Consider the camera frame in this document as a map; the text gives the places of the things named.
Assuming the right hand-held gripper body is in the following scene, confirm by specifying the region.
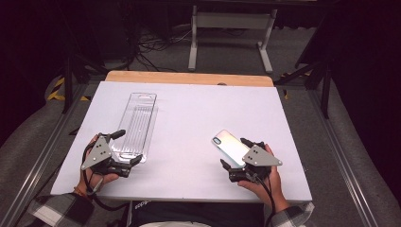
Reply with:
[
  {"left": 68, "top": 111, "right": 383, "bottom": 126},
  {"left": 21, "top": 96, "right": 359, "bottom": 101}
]
[{"left": 227, "top": 141, "right": 284, "bottom": 183}]

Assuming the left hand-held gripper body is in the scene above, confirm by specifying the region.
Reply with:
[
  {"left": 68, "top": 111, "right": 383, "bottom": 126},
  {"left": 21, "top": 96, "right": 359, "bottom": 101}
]
[{"left": 80, "top": 131, "right": 132, "bottom": 178}]

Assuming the iridescent smartphone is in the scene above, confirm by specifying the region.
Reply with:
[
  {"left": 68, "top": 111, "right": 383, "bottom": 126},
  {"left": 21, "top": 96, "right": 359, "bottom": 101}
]
[{"left": 211, "top": 129, "right": 252, "bottom": 168}]

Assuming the clear plastic packaging tray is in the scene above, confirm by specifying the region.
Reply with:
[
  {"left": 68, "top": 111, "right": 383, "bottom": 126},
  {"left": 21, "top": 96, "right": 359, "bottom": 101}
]
[{"left": 110, "top": 92, "right": 160, "bottom": 165}]

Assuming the person's left hand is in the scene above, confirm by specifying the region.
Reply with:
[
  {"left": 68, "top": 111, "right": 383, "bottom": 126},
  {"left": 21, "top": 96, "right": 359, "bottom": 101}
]
[{"left": 75, "top": 134, "right": 121, "bottom": 195}]

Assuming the person's right hand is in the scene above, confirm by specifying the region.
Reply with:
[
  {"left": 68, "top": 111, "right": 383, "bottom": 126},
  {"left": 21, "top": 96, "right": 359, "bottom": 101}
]
[{"left": 236, "top": 143, "right": 288, "bottom": 206}]

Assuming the white board table cover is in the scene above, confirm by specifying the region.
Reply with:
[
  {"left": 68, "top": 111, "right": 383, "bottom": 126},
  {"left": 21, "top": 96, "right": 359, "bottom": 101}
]
[{"left": 50, "top": 80, "right": 314, "bottom": 203}]

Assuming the person's dark clothed torso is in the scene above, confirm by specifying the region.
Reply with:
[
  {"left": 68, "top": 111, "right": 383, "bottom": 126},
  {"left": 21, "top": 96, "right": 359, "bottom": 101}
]
[{"left": 127, "top": 200, "right": 267, "bottom": 227}]

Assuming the yellow black hazard tape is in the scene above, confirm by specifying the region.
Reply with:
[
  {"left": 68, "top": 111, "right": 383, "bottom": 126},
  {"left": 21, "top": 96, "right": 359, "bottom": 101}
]
[{"left": 46, "top": 77, "right": 92, "bottom": 102}]

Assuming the black tripod stand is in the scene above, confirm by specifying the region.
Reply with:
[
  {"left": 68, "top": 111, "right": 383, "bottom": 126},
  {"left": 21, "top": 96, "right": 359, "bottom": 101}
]
[
  {"left": 273, "top": 12, "right": 335, "bottom": 120},
  {"left": 60, "top": 46, "right": 110, "bottom": 115}
]

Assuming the wooden table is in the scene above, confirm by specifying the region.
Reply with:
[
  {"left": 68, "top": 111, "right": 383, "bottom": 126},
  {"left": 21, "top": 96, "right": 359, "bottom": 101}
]
[{"left": 104, "top": 70, "right": 274, "bottom": 88}]

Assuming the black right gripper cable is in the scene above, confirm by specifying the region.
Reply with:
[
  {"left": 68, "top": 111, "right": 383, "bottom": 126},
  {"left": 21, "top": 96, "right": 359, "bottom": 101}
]
[{"left": 254, "top": 175, "right": 278, "bottom": 227}]

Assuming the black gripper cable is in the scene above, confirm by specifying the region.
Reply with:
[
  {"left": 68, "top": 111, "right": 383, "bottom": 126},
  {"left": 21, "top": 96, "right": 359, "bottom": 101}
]
[
  {"left": 254, "top": 175, "right": 278, "bottom": 227},
  {"left": 80, "top": 142, "right": 131, "bottom": 213}
]

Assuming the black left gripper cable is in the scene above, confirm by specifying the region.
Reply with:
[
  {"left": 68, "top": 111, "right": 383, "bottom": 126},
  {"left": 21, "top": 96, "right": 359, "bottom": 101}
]
[{"left": 80, "top": 142, "right": 131, "bottom": 213}]

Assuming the aluminium floor rail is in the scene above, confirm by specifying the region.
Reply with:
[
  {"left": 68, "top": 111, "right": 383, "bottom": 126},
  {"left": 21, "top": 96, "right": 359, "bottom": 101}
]
[
  {"left": 0, "top": 82, "right": 91, "bottom": 227},
  {"left": 306, "top": 89, "right": 376, "bottom": 227}
]

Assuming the bundle of floor cables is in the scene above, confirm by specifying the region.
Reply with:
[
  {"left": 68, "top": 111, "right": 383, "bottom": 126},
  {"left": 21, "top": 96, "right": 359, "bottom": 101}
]
[{"left": 126, "top": 26, "right": 193, "bottom": 74}]

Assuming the white metal stand frame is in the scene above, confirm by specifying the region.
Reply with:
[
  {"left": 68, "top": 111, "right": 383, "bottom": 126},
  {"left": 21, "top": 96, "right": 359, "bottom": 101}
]
[{"left": 187, "top": 4, "right": 279, "bottom": 75}]

